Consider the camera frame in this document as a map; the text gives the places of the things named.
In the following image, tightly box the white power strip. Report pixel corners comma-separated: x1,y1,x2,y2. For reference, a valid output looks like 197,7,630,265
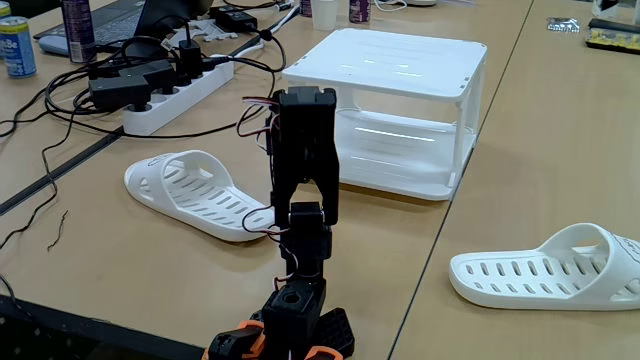
121,54,236,137

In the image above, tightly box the grey computer mouse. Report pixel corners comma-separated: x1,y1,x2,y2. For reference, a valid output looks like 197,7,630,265
37,34,71,57

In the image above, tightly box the tall purple drink can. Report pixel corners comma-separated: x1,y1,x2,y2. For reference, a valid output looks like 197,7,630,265
60,0,97,64

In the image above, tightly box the thin black cable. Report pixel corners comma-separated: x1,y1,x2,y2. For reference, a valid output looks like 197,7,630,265
0,107,77,251

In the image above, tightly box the black plug charger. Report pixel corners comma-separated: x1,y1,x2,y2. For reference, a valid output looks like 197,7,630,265
178,38,205,81

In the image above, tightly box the white coiled cable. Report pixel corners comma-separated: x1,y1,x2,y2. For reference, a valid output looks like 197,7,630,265
372,0,409,13

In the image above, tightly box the white power strip cable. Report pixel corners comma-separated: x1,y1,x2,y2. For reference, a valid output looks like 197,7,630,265
234,4,301,59

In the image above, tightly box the white slipper with dog print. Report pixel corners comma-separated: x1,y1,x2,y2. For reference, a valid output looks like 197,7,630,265
448,222,640,312
123,149,276,244

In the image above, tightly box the white flat printed part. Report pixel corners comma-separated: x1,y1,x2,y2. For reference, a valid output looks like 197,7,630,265
167,19,240,49

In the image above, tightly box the silver foil packet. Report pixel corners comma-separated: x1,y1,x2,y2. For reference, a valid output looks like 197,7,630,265
546,17,581,34

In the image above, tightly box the dark squiggly wire scrap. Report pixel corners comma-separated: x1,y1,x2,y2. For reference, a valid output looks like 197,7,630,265
47,209,70,252

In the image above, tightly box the white two-tier shoe rack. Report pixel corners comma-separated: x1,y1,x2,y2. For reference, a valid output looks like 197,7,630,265
282,27,489,202

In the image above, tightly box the white paper cup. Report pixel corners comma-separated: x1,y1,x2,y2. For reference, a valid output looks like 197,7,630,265
310,0,340,32

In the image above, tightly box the dark laptop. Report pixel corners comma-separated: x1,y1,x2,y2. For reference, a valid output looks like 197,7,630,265
33,0,215,51

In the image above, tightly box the clear plastic box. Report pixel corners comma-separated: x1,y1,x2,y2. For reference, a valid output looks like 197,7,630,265
592,0,640,26

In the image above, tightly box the black and yellow box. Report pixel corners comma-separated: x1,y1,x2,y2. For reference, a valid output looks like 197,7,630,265
584,18,640,55

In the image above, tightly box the black power brick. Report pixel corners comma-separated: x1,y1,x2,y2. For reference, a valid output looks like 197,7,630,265
214,5,259,34

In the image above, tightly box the black power adapter green light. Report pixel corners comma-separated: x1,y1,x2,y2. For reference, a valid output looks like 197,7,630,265
118,59,177,94

